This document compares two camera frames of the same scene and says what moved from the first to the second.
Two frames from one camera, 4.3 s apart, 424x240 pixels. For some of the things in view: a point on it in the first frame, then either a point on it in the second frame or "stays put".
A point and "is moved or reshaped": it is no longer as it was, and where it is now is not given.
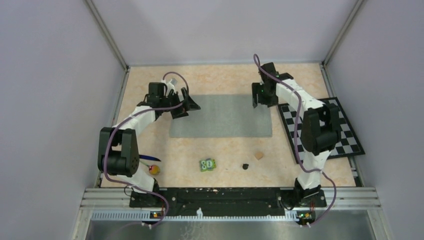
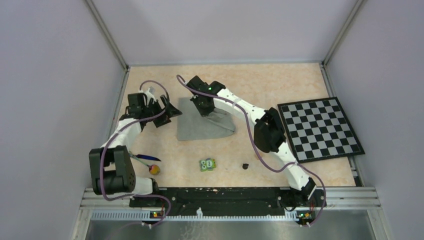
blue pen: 146,157 stays put
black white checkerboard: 292,119 stays put
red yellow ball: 154,169 stays put
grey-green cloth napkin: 224,116 is moved or reshaped
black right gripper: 256,89 -> 203,113
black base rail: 186,202 stays put
